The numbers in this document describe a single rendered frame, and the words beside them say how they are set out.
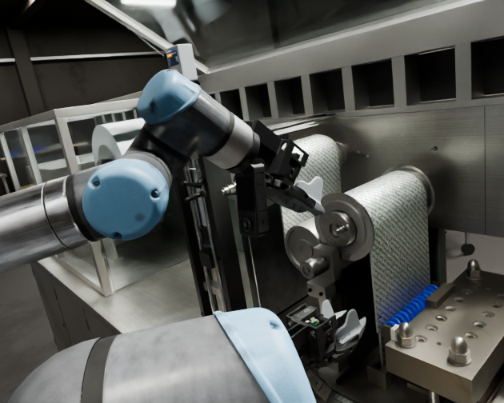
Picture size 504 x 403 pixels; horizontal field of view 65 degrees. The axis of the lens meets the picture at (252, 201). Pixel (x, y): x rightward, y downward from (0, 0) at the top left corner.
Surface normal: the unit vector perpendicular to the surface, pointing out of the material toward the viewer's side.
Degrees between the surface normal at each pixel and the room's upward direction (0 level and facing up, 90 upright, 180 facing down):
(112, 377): 29
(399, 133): 90
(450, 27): 90
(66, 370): 18
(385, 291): 90
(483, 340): 0
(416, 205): 90
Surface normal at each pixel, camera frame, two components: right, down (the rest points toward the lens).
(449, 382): -0.74, 0.28
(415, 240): 0.66, 0.09
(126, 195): 0.15, 0.23
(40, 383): -0.44, -0.73
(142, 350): -0.13, -0.91
